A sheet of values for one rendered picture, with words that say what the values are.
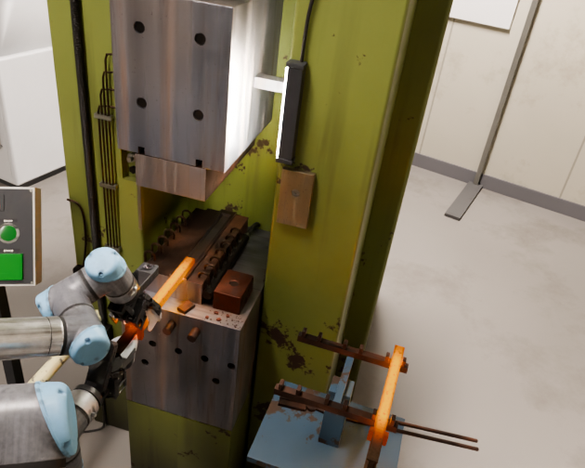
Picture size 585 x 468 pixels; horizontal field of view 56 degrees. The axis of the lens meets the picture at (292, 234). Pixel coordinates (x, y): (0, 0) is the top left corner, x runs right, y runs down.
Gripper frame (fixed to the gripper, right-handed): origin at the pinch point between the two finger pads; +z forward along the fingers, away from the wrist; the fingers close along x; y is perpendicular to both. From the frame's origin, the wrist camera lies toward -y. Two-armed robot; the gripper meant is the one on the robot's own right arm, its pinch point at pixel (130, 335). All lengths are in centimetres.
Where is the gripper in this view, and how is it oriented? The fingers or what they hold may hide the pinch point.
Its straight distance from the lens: 146.7
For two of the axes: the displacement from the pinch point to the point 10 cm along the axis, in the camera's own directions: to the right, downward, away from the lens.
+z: 2.6, -4.8, 8.4
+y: -1.1, 8.5, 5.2
